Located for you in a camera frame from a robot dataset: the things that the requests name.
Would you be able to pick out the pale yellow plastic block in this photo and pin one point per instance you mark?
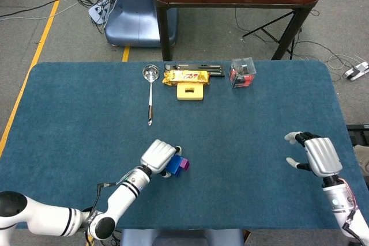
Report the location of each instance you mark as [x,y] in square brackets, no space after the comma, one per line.
[190,94]

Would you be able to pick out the blue table mat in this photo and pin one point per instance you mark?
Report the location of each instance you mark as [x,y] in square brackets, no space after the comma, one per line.
[86,113]

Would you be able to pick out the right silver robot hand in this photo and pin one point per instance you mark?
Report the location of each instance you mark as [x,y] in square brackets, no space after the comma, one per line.
[323,156]

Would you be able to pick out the flat black case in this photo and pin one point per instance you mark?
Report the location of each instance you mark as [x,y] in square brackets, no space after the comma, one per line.
[196,66]

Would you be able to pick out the yellow snack package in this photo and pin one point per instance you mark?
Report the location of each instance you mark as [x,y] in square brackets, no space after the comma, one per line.
[184,77]

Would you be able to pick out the purple toy block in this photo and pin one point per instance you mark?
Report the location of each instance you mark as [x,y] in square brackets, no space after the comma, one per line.
[186,164]

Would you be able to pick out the beige bag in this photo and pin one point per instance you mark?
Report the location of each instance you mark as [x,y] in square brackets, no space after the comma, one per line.
[363,153]

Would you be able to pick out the flat black bar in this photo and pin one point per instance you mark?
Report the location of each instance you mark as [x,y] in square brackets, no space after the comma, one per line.
[357,127]

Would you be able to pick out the clear box with red contents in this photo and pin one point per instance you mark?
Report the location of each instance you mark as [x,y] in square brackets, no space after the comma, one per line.
[242,73]

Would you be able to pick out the blue toy block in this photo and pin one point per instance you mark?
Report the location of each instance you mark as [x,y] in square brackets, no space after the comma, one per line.
[173,166]

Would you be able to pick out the blue-grey machine base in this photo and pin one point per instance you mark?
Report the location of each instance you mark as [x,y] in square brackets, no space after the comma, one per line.
[129,21]

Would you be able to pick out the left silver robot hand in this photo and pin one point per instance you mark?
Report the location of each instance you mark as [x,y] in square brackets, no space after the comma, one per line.
[157,155]

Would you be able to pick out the white power strip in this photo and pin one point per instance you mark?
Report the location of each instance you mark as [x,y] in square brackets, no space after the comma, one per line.
[96,12]

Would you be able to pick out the blue-grey robot torso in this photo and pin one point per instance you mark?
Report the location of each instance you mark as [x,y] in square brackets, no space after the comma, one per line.
[181,237]

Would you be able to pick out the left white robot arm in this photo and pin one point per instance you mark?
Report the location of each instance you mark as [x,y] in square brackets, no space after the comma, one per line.
[124,197]

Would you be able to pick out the stainless steel ladle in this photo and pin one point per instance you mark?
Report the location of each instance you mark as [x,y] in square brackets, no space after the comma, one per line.
[151,73]

